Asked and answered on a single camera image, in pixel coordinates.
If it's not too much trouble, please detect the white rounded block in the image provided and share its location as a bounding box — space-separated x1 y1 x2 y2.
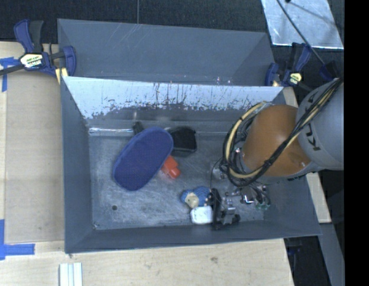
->
190 205 214 225

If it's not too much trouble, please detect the blue and yellow toy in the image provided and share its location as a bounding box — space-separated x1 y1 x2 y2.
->
180 186 212 209

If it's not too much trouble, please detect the red-orange plastic toy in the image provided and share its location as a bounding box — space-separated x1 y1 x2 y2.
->
160 155 182 180

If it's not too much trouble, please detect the grey metal bin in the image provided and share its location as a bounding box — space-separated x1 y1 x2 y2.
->
57 18 323 254

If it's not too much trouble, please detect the black rounded pouch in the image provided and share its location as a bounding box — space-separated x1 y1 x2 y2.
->
166 126 198 157

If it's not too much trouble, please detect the blue oval fabric pad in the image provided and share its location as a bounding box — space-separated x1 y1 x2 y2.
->
112 126 174 192

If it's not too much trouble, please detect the pale wood board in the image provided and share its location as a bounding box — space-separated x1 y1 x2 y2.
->
4 72 66 244

